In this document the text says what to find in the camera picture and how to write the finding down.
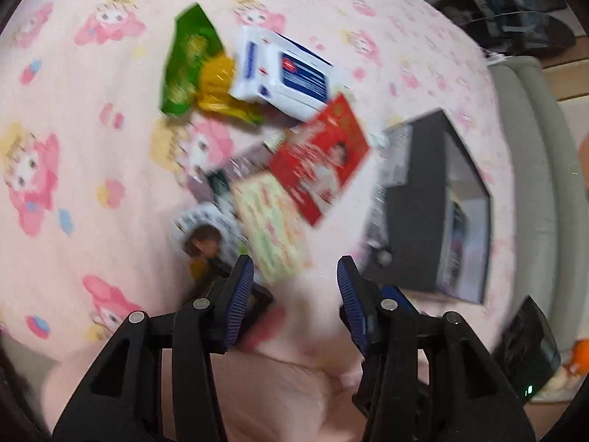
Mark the red packet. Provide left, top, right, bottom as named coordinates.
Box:
left=267, top=93, right=371, bottom=227

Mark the white and blue wipes pack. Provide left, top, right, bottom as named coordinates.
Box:
left=229, top=25, right=353, bottom=123

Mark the pink cloth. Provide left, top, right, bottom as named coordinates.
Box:
left=161, top=350, right=369, bottom=442

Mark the yellow snack packet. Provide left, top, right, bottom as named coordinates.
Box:
left=195, top=53, right=265, bottom=125

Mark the green snack packet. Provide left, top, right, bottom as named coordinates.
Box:
left=159, top=2, right=226, bottom=118

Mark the cream patterned packet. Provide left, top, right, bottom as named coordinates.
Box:
left=230, top=172, right=311, bottom=284

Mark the grey padded bed frame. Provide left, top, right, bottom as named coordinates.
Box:
left=485, top=55, right=589, bottom=346

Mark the orange round object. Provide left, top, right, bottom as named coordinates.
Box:
left=577, top=131, right=589, bottom=176

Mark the orange plush toy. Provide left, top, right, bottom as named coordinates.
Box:
left=547, top=338, right=589, bottom=397

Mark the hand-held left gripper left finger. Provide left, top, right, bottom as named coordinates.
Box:
left=52, top=254, right=255, bottom=442

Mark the clear plastic packet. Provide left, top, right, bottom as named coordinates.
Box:
left=186, top=140, right=277, bottom=208

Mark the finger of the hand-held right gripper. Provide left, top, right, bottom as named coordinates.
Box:
left=380, top=285, right=422, bottom=316

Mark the pink cartoon printed blanket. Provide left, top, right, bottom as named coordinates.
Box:
left=0, top=0, right=516, bottom=442

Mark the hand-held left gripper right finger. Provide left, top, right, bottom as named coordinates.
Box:
left=336, top=255, right=537, bottom=442

